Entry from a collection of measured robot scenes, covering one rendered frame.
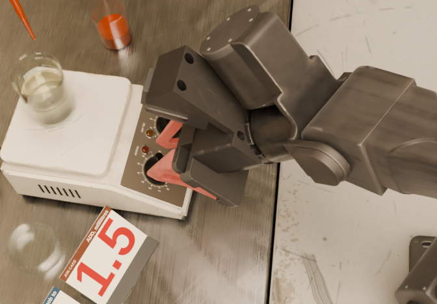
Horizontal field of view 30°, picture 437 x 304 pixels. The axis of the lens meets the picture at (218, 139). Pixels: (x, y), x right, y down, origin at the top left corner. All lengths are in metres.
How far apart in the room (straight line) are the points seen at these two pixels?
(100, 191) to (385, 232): 0.31
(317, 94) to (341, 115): 0.05
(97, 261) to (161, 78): 0.29
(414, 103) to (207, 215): 0.39
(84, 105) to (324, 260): 0.31
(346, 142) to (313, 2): 0.50
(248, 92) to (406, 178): 0.14
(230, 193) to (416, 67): 0.36
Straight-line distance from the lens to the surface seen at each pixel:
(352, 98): 0.59
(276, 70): 0.60
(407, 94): 0.58
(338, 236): 0.89
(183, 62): 0.64
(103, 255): 0.88
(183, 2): 1.06
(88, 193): 0.89
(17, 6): 0.78
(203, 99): 0.64
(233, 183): 0.72
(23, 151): 0.88
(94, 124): 0.88
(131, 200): 0.88
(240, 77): 0.62
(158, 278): 0.88
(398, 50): 1.01
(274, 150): 0.66
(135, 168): 0.87
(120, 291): 0.88
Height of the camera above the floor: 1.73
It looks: 61 degrees down
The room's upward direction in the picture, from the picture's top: 11 degrees counter-clockwise
